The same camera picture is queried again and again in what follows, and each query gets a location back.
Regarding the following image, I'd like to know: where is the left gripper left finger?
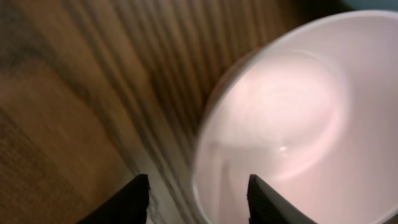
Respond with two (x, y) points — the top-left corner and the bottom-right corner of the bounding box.
(77, 174), (150, 224)

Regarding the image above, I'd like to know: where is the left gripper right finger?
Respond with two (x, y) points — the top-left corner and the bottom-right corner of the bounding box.
(247, 174), (315, 224)

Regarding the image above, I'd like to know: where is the pink small bowl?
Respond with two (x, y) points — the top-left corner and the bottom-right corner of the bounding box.
(192, 10), (397, 223)

